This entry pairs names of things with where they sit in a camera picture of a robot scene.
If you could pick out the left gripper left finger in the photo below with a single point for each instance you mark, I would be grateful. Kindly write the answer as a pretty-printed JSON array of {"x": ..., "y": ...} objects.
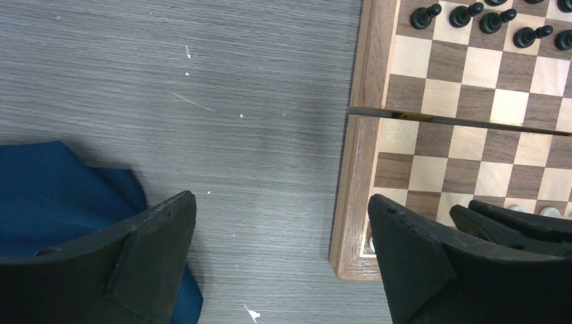
[{"x": 129, "y": 272}]

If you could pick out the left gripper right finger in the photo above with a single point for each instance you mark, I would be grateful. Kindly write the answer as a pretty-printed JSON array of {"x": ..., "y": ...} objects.
[{"x": 433, "y": 273}]

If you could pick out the white rook chess piece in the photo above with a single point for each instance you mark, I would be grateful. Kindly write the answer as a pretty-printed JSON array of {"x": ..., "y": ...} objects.
[{"x": 371, "y": 244}]

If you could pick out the wooden chess board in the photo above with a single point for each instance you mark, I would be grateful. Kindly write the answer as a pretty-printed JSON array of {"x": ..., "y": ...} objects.
[{"x": 476, "y": 105}]

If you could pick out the dark blue cloth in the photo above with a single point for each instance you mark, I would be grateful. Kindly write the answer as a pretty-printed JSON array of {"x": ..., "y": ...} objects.
[{"x": 49, "y": 196}]

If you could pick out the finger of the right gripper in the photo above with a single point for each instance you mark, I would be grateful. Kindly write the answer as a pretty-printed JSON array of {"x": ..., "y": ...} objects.
[
  {"x": 479, "y": 226},
  {"x": 548, "y": 229}
]

